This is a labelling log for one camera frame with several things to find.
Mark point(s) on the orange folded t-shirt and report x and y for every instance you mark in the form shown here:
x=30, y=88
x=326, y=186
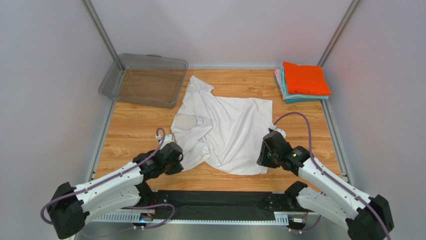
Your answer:
x=305, y=80

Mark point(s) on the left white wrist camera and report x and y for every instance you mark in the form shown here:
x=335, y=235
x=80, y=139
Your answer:
x=164, y=140

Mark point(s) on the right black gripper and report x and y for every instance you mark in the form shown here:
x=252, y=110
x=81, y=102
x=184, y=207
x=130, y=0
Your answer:
x=266, y=154

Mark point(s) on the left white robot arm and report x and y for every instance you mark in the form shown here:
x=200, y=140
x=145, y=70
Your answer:
x=73, y=207

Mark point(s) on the white t-shirt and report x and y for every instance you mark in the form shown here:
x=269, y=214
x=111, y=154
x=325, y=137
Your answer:
x=224, y=132

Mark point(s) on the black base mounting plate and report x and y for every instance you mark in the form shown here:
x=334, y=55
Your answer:
x=225, y=205

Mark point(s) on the pink folded t-shirt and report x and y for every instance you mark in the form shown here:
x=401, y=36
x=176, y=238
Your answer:
x=278, y=83

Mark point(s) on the clear grey plastic bin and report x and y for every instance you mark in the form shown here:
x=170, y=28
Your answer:
x=149, y=80

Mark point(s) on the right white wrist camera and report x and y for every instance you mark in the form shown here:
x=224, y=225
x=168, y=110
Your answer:
x=273, y=127

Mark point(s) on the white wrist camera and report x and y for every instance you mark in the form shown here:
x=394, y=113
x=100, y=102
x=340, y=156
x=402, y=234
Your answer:
x=164, y=140
x=273, y=127

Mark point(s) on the aluminium frame rail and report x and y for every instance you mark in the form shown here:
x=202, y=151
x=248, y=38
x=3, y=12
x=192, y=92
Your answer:
x=162, y=213

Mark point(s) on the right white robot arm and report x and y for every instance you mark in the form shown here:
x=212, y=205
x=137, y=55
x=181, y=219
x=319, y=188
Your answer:
x=362, y=216

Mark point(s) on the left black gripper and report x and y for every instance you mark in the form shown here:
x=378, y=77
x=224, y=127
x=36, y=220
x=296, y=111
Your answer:
x=178, y=167

